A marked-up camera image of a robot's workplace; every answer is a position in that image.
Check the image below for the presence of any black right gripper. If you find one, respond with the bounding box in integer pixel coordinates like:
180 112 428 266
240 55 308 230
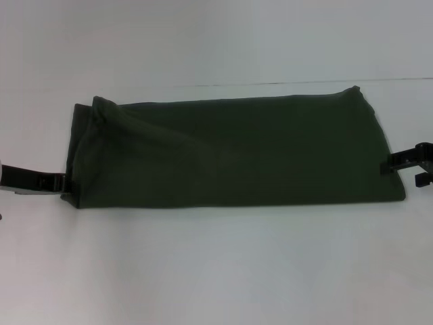
379 142 433 188

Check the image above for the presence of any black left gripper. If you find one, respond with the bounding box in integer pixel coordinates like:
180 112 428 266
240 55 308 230
0 164 74 196

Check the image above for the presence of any dark green FREE t-shirt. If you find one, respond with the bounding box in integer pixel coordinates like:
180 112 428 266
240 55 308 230
60 85 406 209

